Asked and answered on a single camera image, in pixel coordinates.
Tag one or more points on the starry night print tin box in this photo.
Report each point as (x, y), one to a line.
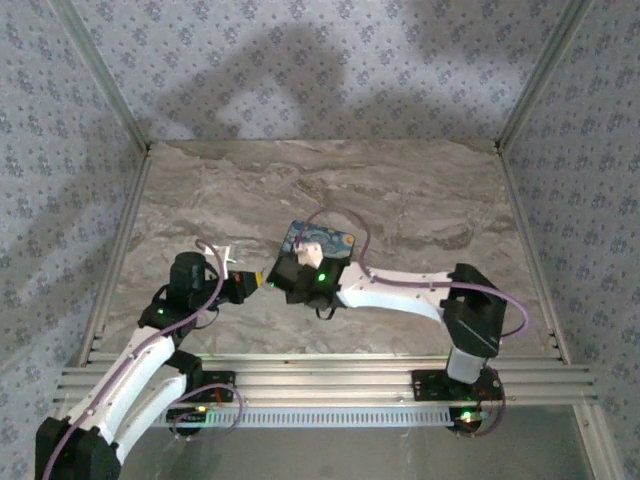
(340, 240)

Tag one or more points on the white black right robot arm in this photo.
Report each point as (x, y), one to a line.
(400, 297)

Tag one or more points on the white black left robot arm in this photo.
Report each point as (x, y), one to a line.
(130, 380)

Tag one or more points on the aluminium side rail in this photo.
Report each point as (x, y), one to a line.
(117, 260)
(530, 250)

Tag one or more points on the aluminium rail beam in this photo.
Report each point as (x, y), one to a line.
(320, 380)

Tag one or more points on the aluminium frame post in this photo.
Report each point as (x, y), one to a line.
(102, 80)
(542, 80)

